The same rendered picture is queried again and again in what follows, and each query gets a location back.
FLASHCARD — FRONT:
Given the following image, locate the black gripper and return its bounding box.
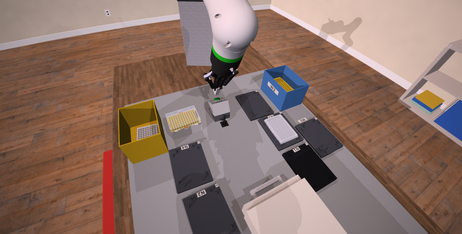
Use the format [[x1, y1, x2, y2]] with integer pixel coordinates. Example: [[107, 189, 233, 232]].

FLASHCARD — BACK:
[[203, 66, 239, 95]]

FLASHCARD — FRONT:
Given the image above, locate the yellow open-top bin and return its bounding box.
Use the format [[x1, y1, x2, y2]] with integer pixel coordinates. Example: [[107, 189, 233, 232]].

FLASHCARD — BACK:
[[118, 100, 169, 164]]

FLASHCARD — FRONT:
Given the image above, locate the blue open-top bin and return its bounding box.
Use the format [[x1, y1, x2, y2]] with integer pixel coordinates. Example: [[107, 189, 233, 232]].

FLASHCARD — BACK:
[[261, 65, 309, 112]]

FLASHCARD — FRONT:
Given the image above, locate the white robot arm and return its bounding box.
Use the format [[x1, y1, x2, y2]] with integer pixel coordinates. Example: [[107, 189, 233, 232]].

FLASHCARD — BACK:
[[203, 0, 258, 73]]

